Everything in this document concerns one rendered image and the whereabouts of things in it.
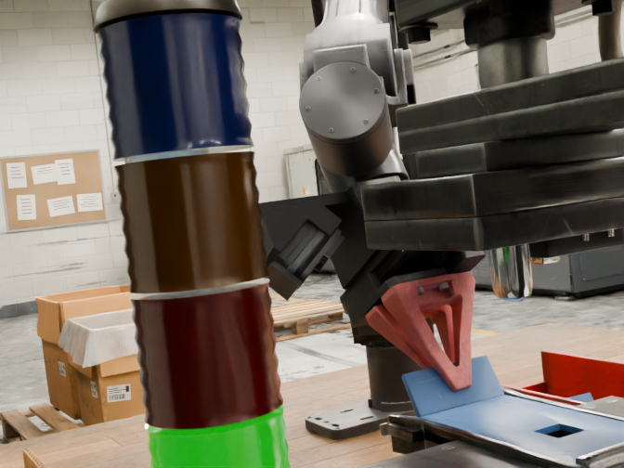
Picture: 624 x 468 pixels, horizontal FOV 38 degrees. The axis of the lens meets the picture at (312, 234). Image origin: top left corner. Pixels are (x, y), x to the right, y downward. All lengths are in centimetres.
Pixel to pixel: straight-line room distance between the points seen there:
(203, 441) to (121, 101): 9
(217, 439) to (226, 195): 6
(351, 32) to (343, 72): 13
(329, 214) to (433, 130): 13
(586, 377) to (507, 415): 30
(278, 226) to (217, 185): 36
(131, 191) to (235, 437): 7
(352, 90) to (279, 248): 11
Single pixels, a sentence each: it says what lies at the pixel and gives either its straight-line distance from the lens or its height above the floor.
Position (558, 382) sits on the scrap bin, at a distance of 90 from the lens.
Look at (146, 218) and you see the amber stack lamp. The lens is 23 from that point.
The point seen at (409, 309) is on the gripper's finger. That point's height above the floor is 106.
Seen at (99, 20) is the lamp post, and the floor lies 119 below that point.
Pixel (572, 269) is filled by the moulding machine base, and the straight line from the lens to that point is 745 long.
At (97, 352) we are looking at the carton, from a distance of 392.
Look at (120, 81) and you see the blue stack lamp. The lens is 23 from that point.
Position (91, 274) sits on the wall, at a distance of 1143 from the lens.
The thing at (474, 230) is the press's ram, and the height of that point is 111.
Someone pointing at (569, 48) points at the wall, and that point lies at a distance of 1025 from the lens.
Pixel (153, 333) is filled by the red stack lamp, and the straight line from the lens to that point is 23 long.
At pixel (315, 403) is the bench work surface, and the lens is 103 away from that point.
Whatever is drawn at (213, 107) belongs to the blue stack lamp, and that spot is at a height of 117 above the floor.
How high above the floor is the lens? 114
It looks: 3 degrees down
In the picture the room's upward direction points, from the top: 6 degrees counter-clockwise
